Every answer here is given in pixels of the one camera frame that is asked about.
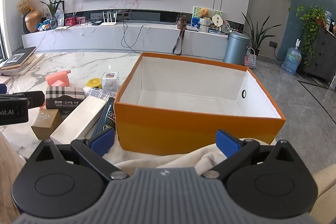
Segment plaid black case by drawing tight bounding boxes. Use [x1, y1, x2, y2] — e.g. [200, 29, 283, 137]
[46, 86, 85, 111]

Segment small gold box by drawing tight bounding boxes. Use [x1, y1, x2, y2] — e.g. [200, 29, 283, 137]
[31, 109, 62, 140]

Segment long white box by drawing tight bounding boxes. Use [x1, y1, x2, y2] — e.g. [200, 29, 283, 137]
[50, 96, 106, 144]

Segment pink cup with spout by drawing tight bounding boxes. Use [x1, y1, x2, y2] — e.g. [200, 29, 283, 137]
[46, 70, 71, 87]

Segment dark blue shampoo bottle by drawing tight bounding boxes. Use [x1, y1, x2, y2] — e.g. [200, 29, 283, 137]
[91, 97, 116, 141]

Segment white lotion tube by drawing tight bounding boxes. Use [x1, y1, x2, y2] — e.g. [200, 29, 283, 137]
[83, 86, 117, 101]

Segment yellow tape measure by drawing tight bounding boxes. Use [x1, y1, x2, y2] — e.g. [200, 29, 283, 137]
[86, 78, 102, 89]

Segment clear acrylic cube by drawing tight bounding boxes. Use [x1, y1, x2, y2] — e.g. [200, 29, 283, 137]
[101, 72, 119, 93]

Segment large beige book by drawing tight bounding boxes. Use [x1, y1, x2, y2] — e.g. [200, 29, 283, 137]
[1, 53, 45, 76]

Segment beige cloth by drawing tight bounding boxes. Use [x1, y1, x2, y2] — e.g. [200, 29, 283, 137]
[103, 142, 227, 175]

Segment black hardcover book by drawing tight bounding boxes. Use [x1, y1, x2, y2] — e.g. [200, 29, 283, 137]
[1, 47, 36, 70]

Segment gold vase with flowers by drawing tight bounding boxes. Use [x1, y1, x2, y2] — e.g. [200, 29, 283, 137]
[17, 0, 42, 34]

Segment orange cardboard box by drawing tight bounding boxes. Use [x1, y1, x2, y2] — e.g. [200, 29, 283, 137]
[114, 52, 285, 156]

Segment red boxes on console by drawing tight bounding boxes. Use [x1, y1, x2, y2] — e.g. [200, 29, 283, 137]
[65, 16, 86, 26]

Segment woven checkered basket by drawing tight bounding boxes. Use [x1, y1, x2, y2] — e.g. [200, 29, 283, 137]
[244, 47, 257, 69]

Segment green plant in vase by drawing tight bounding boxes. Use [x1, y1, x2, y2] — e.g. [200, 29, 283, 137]
[41, 0, 63, 30]

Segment grey metal trash bin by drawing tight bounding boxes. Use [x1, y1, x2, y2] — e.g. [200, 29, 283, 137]
[224, 32, 250, 65]

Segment water jug with pump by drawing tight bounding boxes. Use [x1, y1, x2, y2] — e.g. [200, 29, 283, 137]
[281, 39, 302, 75]

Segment white wifi router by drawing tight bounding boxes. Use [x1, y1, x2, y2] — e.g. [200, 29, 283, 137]
[101, 11, 117, 26]

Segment potted snake plant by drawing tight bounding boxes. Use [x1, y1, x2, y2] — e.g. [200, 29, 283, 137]
[242, 12, 281, 56]

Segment dark grey cabinet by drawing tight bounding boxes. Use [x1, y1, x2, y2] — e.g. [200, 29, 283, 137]
[301, 27, 336, 83]

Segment white marble tv console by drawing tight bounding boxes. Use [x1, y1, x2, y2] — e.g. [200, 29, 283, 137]
[22, 23, 228, 60]

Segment round paper fan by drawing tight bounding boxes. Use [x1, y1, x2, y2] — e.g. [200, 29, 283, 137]
[212, 14, 223, 31]

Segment teddy bear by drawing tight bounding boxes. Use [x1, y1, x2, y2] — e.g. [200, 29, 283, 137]
[198, 8, 210, 20]

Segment hanging ivy plant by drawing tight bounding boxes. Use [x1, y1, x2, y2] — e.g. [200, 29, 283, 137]
[300, 6, 326, 66]

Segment brown camera with strap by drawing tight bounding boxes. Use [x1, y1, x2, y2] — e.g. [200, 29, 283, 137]
[172, 14, 187, 56]

